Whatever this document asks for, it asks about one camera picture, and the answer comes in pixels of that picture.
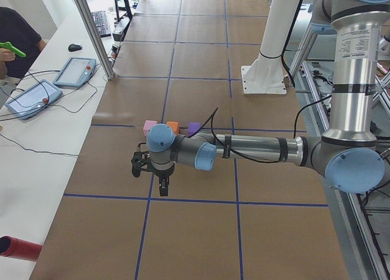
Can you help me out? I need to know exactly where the black computer mouse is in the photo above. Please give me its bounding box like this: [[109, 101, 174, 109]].
[[68, 43, 82, 52]]

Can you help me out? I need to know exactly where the blue teach pendant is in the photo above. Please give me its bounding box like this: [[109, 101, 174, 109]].
[[5, 79, 63, 120], [53, 57, 96, 88]]

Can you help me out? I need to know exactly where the far blue teach pendant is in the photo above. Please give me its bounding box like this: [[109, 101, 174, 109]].
[[53, 57, 96, 88]]

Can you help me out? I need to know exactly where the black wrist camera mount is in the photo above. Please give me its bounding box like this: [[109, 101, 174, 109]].
[[131, 151, 154, 178]]

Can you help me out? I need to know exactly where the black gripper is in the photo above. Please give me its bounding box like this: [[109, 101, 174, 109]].
[[153, 167, 175, 196]]

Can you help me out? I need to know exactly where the near blue teach pendant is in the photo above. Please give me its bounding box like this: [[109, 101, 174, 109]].
[[5, 79, 63, 120]]

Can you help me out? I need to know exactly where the aluminium side frame rail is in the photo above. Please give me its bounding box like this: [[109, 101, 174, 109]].
[[289, 26, 389, 279]]

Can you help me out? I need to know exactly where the green toy gun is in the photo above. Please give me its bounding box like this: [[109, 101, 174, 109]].
[[0, 41, 26, 58]]

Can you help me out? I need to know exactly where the red cylinder bottle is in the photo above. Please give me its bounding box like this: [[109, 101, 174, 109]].
[[1, 235, 43, 262]]

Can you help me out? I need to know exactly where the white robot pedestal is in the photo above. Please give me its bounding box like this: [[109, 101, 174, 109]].
[[241, 0, 303, 95]]

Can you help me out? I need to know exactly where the purple foam block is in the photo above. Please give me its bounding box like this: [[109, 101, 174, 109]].
[[187, 122, 200, 137]]

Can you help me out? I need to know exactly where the black keyboard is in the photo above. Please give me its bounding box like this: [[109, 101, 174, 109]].
[[91, 10, 112, 38]]

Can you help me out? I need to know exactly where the seated person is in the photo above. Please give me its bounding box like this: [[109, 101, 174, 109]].
[[1, 7, 46, 79]]

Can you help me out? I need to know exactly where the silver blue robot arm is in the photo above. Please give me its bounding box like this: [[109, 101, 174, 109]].
[[132, 0, 389, 196]]

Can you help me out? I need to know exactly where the aluminium frame post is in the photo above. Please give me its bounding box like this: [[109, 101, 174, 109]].
[[73, 0, 115, 80]]

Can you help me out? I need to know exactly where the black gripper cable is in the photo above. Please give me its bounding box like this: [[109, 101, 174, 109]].
[[136, 107, 333, 164]]

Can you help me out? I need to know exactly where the pink foam block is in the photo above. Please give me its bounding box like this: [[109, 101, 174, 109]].
[[143, 120, 157, 136]]

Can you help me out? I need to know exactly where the orange foam block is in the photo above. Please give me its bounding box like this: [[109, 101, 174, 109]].
[[166, 121, 180, 135]]

